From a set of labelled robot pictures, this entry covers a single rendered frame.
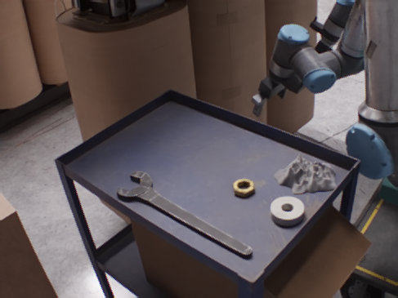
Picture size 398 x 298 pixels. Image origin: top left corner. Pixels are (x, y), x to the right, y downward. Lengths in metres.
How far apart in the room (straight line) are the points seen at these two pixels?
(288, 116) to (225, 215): 1.43
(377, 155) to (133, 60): 0.84
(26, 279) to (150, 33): 0.86
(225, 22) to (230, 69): 0.21
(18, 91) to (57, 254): 1.33
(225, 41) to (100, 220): 1.11
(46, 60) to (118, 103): 1.76
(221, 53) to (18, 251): 1.12
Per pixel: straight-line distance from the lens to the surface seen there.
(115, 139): 1.26
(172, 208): 0.99
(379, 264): 1.64
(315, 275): 0.98
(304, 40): 1.33
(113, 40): 1.46
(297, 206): 0.96
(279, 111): 2.32
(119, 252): 1.44
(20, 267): 1.14
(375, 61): 1.04
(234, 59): 1.84
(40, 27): 3.19
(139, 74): 1.52
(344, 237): 1.06
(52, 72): 3.30
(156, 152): 1.18
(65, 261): 2.19
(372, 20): 1.02
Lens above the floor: 1.55
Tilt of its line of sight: 35 degrees down
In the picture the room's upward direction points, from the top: 5 degrees counter-clockwise
